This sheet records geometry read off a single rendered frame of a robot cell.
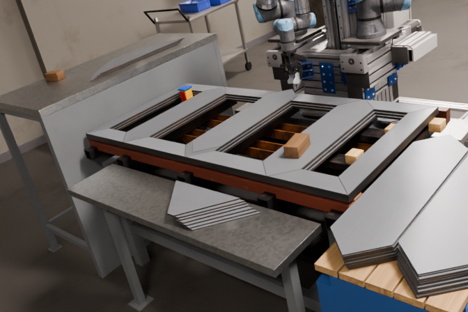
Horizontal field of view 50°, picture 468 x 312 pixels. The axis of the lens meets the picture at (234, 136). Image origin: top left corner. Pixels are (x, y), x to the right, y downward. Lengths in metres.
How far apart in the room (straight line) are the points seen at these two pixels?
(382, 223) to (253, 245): 0.43
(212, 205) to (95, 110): 1.17
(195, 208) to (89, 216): 1.15
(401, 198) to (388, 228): 0.16
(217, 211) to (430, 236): 0.76
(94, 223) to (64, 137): 0.53
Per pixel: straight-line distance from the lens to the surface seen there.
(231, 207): 1.85
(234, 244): 1.70
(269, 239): 1.69
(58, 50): 5.39
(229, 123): 2.38
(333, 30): 2.91
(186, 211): 1.87
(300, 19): 2.68
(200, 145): 2.22
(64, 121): 2.74
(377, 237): 1.47
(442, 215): 1.55
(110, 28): 5.81
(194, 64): 3.25
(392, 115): 2.24
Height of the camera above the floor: 1.73
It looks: 23 degrees down
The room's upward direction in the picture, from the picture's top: 12 degrees counter-clockwise
